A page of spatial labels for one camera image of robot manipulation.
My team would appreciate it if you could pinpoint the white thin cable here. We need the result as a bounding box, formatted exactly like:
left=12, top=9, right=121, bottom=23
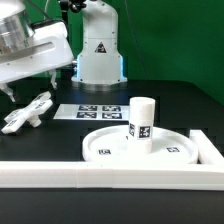
left=43, top=0, right=52, bottom=21

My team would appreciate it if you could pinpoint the white round table top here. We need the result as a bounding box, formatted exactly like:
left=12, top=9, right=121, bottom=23
left=82, top=125, right=199, bottom=165

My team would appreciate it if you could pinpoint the white marker sheet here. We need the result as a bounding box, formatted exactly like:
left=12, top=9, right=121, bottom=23
left=54, top=104, right=129, bottom=121

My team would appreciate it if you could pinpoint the white L-shaped fence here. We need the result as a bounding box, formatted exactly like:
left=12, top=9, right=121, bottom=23
left=0, top=130, right=224, bottom=191

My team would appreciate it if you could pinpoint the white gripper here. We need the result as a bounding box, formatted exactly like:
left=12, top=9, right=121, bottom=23
left=0, top=22, right=73, bottom=102

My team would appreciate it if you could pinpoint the white cross-shaped table base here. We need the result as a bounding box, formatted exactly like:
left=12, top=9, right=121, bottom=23
left=1, top=91, right=53, bottom=134

